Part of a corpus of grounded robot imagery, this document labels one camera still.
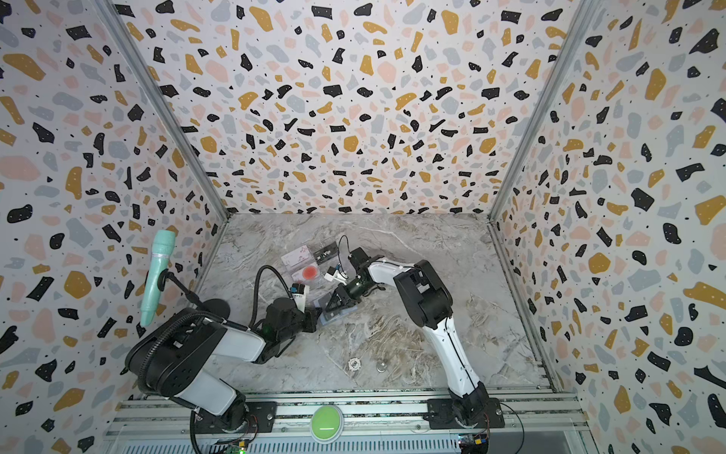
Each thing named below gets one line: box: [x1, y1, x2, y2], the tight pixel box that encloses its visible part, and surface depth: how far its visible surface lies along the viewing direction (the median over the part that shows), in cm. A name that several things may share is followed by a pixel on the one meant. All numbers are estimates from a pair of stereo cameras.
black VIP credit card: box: [317, 293, 342, 322], surface depth 92 cm
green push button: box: [310, 404, 345, 444], surface depth 73 cm
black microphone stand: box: [156, 268, 231, 320], surface depth 85 cm
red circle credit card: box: [301, 265, 319, 281], surface depth 99 cm
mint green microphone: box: [139, 228, 177, 328], surface depth 70 cm
